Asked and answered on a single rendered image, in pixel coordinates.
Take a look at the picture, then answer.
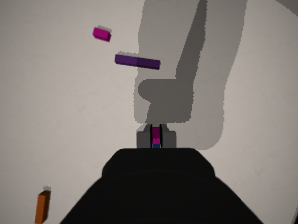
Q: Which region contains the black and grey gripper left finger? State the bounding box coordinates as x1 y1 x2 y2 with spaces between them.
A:
137 124 153 148

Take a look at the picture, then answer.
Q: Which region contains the orange-brown rectangular block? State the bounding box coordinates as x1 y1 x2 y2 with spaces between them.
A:
35 191 51 224

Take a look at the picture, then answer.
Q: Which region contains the purple rod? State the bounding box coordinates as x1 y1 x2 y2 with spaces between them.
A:
114 54 160 70

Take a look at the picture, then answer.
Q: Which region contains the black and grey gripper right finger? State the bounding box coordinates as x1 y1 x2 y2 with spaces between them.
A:
160 124 177 148

